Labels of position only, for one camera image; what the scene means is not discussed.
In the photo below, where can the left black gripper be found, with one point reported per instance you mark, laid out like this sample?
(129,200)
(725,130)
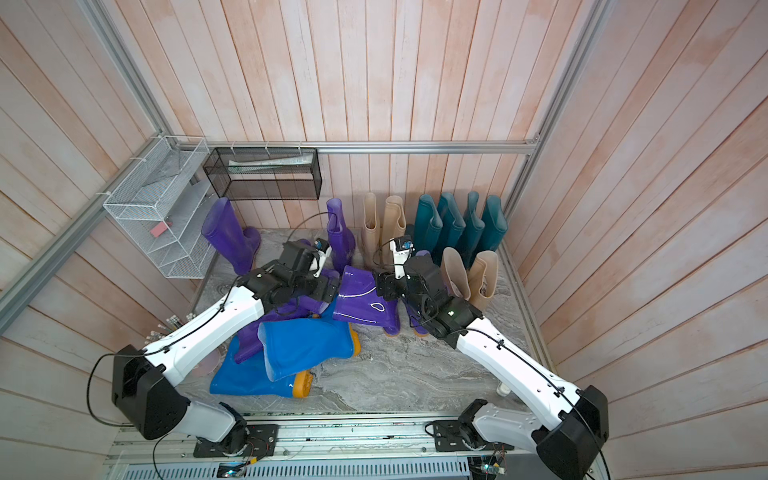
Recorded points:
(319,291)

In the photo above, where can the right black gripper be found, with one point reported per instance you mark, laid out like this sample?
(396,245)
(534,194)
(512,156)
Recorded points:
(387,285)

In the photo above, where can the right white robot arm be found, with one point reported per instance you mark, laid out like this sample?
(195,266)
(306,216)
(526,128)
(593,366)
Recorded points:
(566,427)

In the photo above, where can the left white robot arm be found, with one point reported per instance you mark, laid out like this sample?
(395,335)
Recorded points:
(145,380)

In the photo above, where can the blue boot upper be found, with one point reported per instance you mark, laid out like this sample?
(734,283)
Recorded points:
(301,345)

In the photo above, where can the pink pencil cup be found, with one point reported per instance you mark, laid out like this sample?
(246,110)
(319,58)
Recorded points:
(206,366)

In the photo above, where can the pink eraser block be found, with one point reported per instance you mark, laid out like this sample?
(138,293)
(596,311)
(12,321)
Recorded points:
(160,228)

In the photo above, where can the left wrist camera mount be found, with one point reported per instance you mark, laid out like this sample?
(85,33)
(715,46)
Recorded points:
(324,251)

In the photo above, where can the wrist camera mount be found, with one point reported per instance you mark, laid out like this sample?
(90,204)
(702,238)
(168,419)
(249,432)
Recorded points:
(401,248)
(324,251)

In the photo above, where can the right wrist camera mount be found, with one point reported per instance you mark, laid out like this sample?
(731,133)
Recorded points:
(401,248)

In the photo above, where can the black wire mesh basket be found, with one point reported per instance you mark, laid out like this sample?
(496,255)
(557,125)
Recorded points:
(264,173)

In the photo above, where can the aluminium frame rail back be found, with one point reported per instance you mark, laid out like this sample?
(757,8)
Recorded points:
(390,147)

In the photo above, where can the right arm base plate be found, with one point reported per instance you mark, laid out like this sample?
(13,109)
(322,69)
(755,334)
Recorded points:
(455,436)

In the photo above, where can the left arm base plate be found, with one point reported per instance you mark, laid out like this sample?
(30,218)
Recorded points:
(255,441)

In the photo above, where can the white wire mesh shelf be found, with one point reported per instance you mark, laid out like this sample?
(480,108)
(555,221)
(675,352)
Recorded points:
(163,183)

